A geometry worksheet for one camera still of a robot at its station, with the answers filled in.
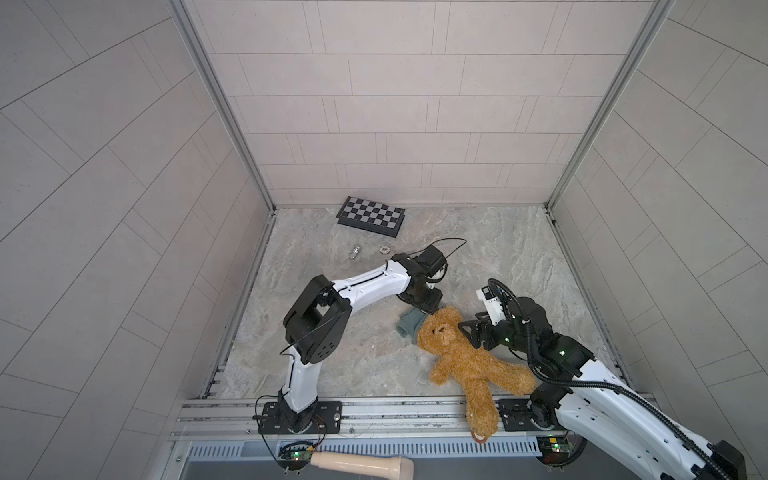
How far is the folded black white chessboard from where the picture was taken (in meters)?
1.10

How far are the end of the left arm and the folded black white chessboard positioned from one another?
0.36 m

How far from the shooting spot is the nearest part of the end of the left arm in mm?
638
